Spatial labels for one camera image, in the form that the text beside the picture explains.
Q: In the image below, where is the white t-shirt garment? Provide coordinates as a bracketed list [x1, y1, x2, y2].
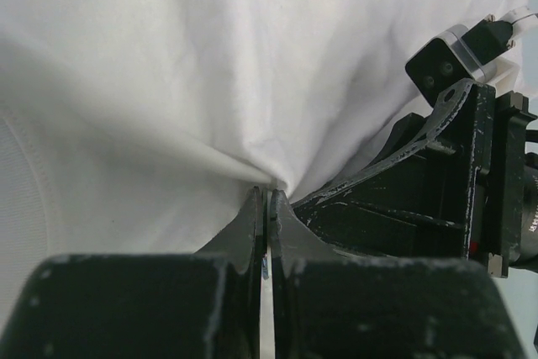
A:
[0, 0, 530, 257]

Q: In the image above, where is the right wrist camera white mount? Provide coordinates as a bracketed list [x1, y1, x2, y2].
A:
[405, 7, 537, 105]

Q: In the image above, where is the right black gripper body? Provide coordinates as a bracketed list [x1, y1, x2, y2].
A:
[471, 91, 537, 278]

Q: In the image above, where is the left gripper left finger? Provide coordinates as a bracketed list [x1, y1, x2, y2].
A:
[14, 188, 264, 358]

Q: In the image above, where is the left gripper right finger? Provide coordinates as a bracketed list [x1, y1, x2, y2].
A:
[268, 191, 525, 358]

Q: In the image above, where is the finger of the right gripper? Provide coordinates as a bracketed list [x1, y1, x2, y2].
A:
[369, 113, 429, 166]
[293, 79, 495, 258]

